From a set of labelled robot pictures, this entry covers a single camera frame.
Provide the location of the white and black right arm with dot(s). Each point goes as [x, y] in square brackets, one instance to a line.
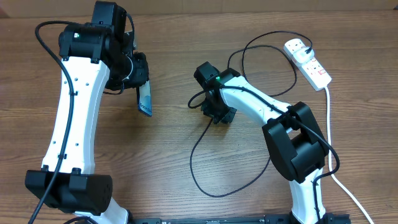
[296, 146]

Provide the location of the white charger adapter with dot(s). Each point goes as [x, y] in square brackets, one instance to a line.
[303, 55]

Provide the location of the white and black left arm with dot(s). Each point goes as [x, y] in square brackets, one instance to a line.
[96, 58]

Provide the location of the Samsung Galaxy smartphone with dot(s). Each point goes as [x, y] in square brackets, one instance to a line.
[144, 100]

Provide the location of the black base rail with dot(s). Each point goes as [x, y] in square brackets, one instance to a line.
[267, 219]

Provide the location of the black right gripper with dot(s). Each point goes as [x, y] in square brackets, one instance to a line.
[227, 117]

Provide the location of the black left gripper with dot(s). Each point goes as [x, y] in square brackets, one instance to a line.
[142, 74]

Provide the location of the white power strip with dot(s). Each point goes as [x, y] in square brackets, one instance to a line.
[313, 71]

